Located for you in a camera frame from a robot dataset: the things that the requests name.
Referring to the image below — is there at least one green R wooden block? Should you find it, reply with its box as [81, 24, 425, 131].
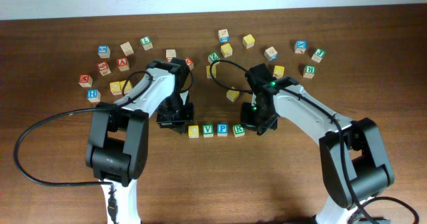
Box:
[233, 124, 246, 137]

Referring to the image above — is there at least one yellow C wooden block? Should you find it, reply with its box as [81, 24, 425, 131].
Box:
[187, 125, 199, 138]

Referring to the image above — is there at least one green V wooden block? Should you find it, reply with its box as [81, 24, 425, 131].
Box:
[202, 124, 214, 138]

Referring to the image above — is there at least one blue P wooden block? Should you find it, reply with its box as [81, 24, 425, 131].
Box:
[217, 123, 228, 137]

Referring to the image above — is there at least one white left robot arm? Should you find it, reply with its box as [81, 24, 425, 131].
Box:
[85, 57, 194, 223]

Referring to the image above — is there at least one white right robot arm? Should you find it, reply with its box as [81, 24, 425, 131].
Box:
[241, 64, 394, 223]

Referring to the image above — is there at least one yellow block centre tilted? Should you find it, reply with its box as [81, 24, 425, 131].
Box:
[226, 88, 240, 102]

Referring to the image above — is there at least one yellow block right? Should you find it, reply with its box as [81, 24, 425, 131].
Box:
[273, 65, 285, 79]

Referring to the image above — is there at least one yellow block pair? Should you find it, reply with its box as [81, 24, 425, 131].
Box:
[119, 81, 133, 95]
[109, 81, 122, 95]

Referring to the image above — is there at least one red A wooden block centre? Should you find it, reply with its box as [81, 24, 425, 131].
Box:
[185, 57, 194, 70]

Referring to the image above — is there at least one red a wooden block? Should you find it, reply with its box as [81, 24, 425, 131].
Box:
[185, 57, 194, 70]
[117, 57, 130, 71]

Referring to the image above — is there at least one red-edged plain wooden block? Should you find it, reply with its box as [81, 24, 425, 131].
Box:
[165, 49, 177, 62]

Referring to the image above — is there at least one plain blue-edged wooden block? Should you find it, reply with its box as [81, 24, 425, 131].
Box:
[264, 47, 278, 61]

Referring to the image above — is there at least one green R block right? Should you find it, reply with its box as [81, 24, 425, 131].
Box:
[303, 65, 316, 79]

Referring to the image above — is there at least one green Z wooden block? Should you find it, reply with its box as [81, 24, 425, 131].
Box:
[207, 52, 220, 64]

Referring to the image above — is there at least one red A wooden block left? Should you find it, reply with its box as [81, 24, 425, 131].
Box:
[117, 57, 130, 71]

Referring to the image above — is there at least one yellow block upper centre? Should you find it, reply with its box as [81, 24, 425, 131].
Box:
[220, 43, 233, 58]

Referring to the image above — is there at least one yellow block top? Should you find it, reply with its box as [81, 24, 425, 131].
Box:
[242, 34, 255, 49]

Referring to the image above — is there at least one green L wooden block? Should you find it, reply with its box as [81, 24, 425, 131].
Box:
[140, 36, 153, 51]

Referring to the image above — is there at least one plain wooden block upper left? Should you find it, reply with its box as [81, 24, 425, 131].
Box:
[120, 42, 134, 57]

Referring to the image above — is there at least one blue X wooden block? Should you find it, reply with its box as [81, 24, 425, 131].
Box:
[294, 40, 308, 54]

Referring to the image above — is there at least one blue H wooden block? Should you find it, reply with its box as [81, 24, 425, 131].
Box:
[87, 89, 101, 103]

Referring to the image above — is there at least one red 6 wooden block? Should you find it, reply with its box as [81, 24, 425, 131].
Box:
[97, 61, 111, 76]

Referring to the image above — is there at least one green J wooden block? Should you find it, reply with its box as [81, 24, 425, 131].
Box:
[312, 48, 326, 63]

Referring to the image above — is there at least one blue-edged top wooden block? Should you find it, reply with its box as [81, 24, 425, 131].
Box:
[218, 29, 230, 43]

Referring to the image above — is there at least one red M wooden block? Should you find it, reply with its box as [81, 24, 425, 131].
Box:
[78, 75, 93, 87]

